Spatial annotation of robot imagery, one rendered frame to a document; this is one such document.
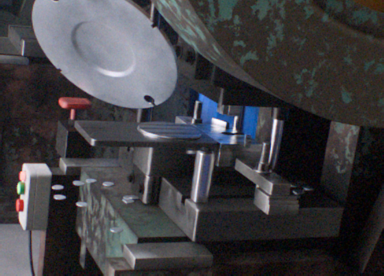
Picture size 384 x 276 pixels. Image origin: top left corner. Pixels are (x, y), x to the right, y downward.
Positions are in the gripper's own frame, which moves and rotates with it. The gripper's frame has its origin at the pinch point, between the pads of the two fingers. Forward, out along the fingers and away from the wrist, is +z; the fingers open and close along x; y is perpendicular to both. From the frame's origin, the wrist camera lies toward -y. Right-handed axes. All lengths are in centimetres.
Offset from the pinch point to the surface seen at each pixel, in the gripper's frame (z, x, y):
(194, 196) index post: 26.8, 19.4, -21.2
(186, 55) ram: 19.9, -5.2, -13.0
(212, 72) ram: 21.7, -3.7, -18.3
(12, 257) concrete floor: 150, -2, 64
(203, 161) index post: 22.1, 14.9, -21.9
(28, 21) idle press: 245, -178, 163
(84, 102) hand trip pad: 48, -8, 15
